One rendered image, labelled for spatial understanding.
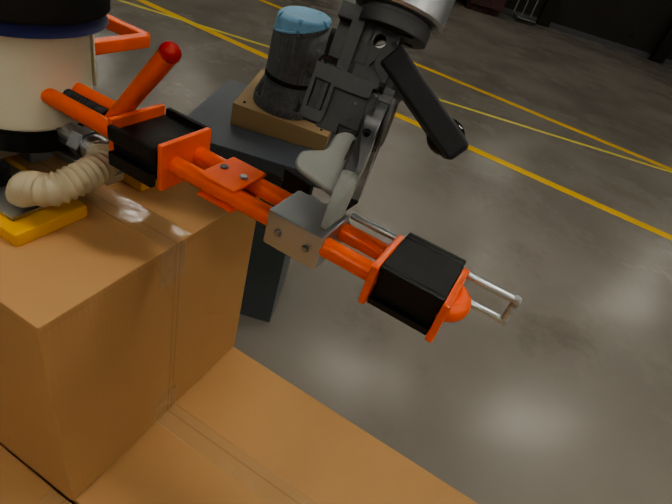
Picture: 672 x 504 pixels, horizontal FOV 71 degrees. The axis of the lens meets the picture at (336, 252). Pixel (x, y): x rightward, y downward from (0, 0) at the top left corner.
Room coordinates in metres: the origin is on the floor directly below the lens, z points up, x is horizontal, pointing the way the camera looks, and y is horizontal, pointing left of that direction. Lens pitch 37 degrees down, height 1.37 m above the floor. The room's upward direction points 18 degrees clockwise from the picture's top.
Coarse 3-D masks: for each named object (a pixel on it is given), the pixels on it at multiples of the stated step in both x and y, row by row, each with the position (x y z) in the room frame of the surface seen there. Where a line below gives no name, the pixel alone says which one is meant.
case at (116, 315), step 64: (128, 192) 0.56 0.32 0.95; (192, 192) 0.61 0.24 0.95; (0, 256) 0.36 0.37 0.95; (64, 256) 0.40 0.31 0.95; (128, 256) 0.43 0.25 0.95; (192, 256) 0.51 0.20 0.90; (0, 320) 0.31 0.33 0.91; (64, 320) 0.32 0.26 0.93; (128, 320) 0.40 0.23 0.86; (192, 320) 0.52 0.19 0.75; (0, 384) 0.32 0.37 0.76; (64, 384) 0.31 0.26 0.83; (128, 384) 0.40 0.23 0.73; (192, 384) 0.54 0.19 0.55; (64, 448) 0.29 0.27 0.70
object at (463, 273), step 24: (408, 240) 0.42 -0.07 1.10; (384, 264) 0.37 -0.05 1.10; (408, 264) 0.38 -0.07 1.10; (432, 264) 0.39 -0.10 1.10; (456, 264) 0.41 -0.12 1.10; (384, 288) 0.37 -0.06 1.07; (408, 288) 0.36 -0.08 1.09; (432, 288) 0.36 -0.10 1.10; (456, 288) 0.37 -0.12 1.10; (408, 312) 0.36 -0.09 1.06; (432, 312) 0.35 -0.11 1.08; (432, 336) 0.34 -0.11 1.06
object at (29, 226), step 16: (0, 160) 0.51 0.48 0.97; (0, 176) 0.45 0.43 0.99; (0, 192) 0.44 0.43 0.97; (0, 208) 0.42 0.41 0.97; (16, 208) 0.42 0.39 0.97; (32, 208) 0.43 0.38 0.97; (48, 208) 0.45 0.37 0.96; (64, 208) 0.46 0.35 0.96; (80, 208) 0.47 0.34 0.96; (0, 224) 0.40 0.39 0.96; (16, 224) 0.40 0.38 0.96; (32, 224) 0.41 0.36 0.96; (48, 224) 0.42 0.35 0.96; (64, 224) 0.44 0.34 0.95; (16, 240) 0.39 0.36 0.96; (32, 240) 0.40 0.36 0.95
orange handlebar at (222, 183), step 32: (128, 32) 0.83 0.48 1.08; (64, 96) 0.52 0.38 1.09; (96, 96) 0.55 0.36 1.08; (96, 128) 0.49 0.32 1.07; (224, 160) 0.49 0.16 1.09; (224, 192) 0.43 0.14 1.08; (256, 192) 0.46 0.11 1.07; (288, 192) 0.47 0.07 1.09; (352, 256) 0.39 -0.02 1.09; (448, 320) 0.35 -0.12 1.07
